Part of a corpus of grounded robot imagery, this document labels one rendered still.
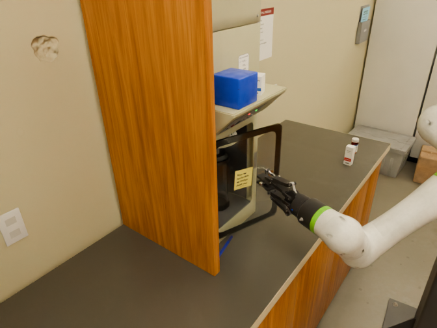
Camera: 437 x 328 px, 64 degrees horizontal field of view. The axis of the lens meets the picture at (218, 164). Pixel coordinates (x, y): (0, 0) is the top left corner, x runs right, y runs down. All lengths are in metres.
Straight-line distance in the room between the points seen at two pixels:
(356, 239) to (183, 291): 0.57
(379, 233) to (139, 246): 0.85
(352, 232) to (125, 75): 0.80
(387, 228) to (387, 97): 3.06
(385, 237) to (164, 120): 0.73
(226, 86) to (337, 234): 0.51
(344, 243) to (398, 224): 0.20
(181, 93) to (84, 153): 0.52
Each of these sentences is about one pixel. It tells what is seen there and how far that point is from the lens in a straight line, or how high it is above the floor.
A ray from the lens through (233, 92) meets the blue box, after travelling 1.01.
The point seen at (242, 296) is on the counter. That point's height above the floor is 0.94.
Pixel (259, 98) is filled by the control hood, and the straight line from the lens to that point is 1.12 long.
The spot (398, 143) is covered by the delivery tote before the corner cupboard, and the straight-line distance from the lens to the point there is 3.92.
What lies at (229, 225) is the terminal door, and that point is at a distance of 1.32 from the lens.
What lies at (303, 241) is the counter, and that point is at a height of 0.94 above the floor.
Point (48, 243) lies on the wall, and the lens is 1.42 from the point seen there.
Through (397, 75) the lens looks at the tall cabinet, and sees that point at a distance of 4.04.
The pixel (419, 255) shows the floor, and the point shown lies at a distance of 3.04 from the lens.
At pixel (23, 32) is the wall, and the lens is 1.20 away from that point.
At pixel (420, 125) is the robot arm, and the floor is 1.43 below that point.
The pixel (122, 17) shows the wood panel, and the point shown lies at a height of 1.75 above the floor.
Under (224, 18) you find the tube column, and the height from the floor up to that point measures 1.74.
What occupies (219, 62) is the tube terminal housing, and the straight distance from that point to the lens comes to 1.09.
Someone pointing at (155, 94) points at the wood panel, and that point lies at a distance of 1.06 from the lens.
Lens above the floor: 1.86
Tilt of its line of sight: 29 degrees down
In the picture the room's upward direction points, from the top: 2 degrees counter-clockwise
